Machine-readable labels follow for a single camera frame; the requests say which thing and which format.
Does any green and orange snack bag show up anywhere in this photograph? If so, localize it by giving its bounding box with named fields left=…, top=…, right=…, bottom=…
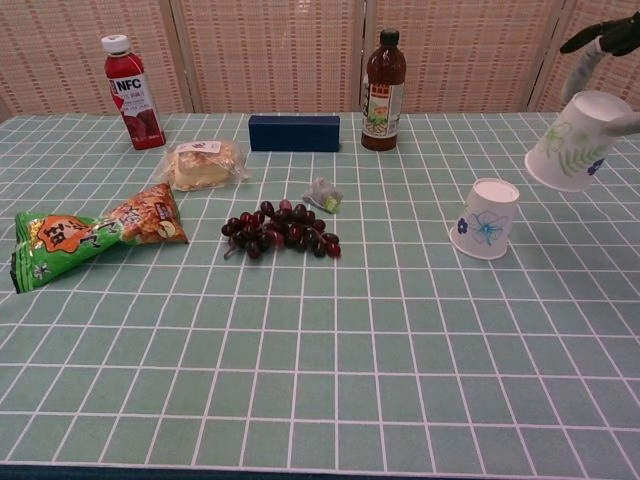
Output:
left=8, top=182, right=190, bottom=295

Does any small grey tea bag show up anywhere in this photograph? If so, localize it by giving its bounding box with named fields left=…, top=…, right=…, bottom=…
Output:
left=302, top=175, right=344, bottom=217

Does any red NFC juice bottle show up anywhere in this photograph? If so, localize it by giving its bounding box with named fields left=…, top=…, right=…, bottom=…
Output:
left=101, top=33, right=167, bottom=152

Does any bunch of dark red grapes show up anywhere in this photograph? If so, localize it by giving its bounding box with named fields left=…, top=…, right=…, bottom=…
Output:
left=221, top=199, right=343, bottom=260

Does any green checked tablecloth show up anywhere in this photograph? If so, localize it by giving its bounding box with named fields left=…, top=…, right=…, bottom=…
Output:
left=0, top=111, right=640, bottom=472

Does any woven bamboo screen panel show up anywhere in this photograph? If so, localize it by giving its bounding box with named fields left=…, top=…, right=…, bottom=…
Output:
left=532, top=0, right=640, bottom=114
left=362, top=0, right=566, bottom=114
left=172, top=0, right=369, bottom=115
left=0, top=0, right=184, bottom=119

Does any dark blue rectangular box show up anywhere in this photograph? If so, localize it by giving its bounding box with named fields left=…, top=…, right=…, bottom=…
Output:
left=248, top=114, right=342, bottom=153

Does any black and grey right robot hand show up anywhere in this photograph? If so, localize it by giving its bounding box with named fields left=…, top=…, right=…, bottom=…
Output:
left=559, top=12, right=640, bottom=137

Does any paper cup with blue flower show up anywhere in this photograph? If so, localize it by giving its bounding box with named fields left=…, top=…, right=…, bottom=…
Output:
left=449, top=177, right=521, bottom=261

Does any bread in clear plastic bag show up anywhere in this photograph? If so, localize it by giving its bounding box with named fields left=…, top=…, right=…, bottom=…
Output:
left=157, top=140, right=250, bottom=193

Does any brown sauce bottle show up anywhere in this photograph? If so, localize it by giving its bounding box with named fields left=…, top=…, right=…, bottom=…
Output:
left=360, top=28, right=407, bottom=153

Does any paper cup with green leaves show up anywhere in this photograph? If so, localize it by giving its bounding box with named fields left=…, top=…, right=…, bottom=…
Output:
left=524, top=90, right=632, bottom=193

